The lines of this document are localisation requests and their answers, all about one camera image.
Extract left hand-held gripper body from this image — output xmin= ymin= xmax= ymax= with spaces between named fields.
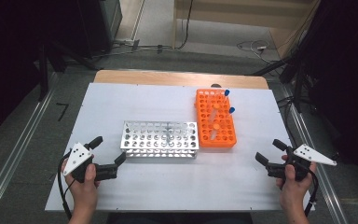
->
xmin=62 ymin=142 xmax=119 ymax=184

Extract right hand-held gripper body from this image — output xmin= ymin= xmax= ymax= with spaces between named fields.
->
xmin=266 ymin=143 xmax=337 ymax=182

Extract silver metal test tube rack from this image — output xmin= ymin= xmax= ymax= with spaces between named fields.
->
xmin=119 ymin=120 xmax=200 ymax=160

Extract orange plastic test tube rack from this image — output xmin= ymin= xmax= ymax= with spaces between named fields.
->
xmin=194 ymin=88 xmax=238 ymax=148

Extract person's left hand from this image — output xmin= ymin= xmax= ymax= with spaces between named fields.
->
xmin=61 ymin=163 xmax=102 ymax=210

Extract person's right hand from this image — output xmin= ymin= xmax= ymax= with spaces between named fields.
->
xmin=275 ymin=155 xmax=318 ymax=212

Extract white table board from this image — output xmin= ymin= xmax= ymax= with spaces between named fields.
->
xmin=45 ymin=82 xmax=315 ymax=213

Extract black metal stand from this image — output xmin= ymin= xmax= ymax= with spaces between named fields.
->
xmin=37 ymin=40 xmax=102 ymax=102
xmin=251 ymin=55 xmax=312 ymax=114

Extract black curtain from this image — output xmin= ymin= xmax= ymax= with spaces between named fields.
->
xmin=0 ymin=0 xmax=87 ymax=147
xmin=301 ymin=0 xmax=358 ymax=183

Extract wooden table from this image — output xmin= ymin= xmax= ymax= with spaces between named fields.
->
xmin=93 ymin=69 xmax=269 ymax=91

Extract dark cabinet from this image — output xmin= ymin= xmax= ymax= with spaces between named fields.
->
xmin=76 ymin=0 xmax=123 ymax=59

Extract metal floor rail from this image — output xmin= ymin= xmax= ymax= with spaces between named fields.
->
xmin=0 ymin=73 xmax=60 ymax=224
xmin=281 ymin=85 xmax=350 ymax=224

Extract black floor cables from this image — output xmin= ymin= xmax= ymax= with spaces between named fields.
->
xmin=276 ymin=95 xmax=305 ymax=171

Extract left hand-held gripper black cable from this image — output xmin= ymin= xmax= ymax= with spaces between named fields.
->
xmin=57 ymin=150 xmax=77 ymax=220

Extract hand-held gripper black cable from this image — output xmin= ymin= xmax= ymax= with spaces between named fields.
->
xmin=304 ymin=169 xmax=320 ymax=217
xmin=57 ymin=150 xmax=77 ymax=220

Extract right hand-held gripper black cable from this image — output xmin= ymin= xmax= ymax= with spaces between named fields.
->
xmin=304 ymin=169 xmax=320 ymax=217

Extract white coiled floor cable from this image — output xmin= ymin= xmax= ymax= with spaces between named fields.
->
xmin=236 ymin=39 xmax=282 ymax=65

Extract grey floor cables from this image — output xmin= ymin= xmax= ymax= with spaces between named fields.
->
xmin=92 ymin=37 xmax=175 ymax=60

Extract black hanging cable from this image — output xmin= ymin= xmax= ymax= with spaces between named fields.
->
xmin=174 ymin=0 xmax=195 ymax=50

